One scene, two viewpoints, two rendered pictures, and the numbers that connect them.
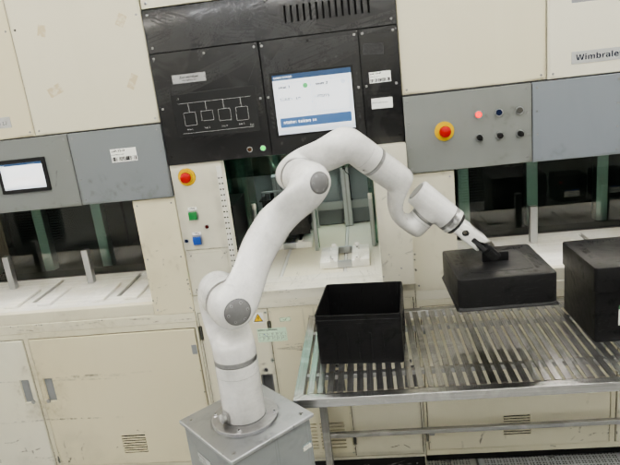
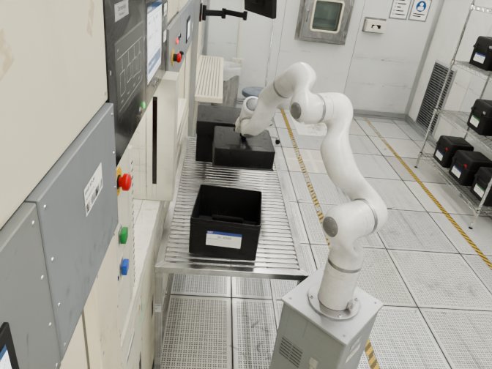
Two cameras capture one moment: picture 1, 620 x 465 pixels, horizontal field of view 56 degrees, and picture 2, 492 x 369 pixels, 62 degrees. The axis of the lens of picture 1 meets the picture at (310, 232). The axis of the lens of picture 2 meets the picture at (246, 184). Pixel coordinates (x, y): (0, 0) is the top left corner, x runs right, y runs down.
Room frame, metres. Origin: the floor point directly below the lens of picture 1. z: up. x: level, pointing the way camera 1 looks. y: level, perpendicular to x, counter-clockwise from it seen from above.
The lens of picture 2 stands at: (2.08, 1.28, 1.83)
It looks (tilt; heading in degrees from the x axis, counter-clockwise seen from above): 29 degrees down; 258
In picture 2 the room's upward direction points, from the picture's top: 7 degrees clockwise
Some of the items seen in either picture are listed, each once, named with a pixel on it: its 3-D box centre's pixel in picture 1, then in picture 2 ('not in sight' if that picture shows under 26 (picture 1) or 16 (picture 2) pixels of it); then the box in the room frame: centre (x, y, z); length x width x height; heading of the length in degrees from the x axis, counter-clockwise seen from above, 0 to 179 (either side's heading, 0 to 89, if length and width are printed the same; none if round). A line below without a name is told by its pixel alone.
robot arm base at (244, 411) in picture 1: (240, 387); (338, 281); (1.47, 0.25, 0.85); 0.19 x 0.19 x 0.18
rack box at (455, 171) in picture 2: not in sight; (470, 168); (-0.76, -1.84, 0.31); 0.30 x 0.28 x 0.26; 84
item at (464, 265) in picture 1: (494, 270); (242, 144); (1.72, -0.57, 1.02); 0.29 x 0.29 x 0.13; 85
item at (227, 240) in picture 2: (363, 320); (226, 220); (1.83, -0.14, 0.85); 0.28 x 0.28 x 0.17; 78
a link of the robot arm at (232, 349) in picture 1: (225, 315); (345, 236); (1.50, 0.26, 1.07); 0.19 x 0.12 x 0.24; 23
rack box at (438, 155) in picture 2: not in sight; (452, 151); (-0.81, -2.21, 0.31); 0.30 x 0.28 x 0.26; 81
